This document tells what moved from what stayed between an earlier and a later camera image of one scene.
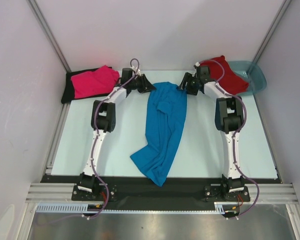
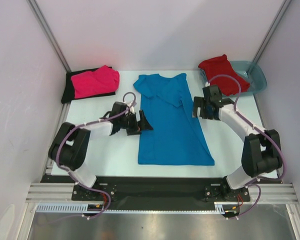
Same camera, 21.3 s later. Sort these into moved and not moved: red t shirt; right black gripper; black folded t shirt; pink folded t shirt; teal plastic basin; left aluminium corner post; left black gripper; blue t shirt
Moved: right black gripper; left black gripper; blue t shirt
Not moved: left aluminium corner post; black folded t shirt; teal plastic basin; pink folded t shirt; red t shirt
